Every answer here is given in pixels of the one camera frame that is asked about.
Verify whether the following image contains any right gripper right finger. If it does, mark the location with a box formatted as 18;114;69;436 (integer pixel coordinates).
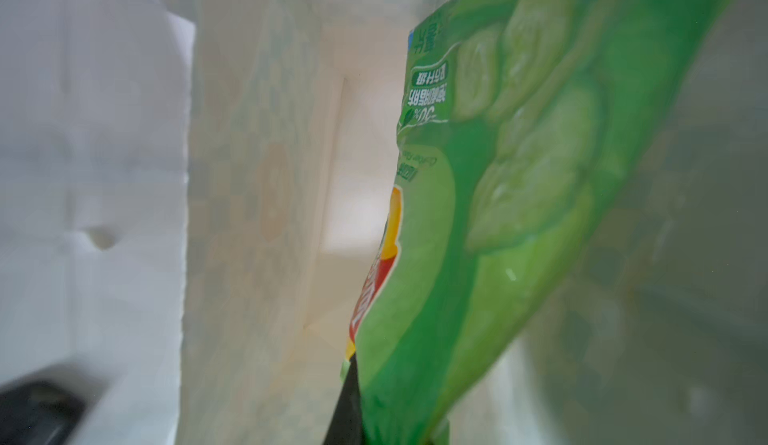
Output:
323;354;364;445

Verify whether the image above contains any green Lays chips bag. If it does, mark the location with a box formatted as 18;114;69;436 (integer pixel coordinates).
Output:
332;0;732;444

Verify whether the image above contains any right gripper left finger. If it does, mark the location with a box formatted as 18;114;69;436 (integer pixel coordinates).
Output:
1;381;86;445

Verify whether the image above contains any checkered paper bag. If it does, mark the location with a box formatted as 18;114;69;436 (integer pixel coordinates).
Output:
1;0;767;444

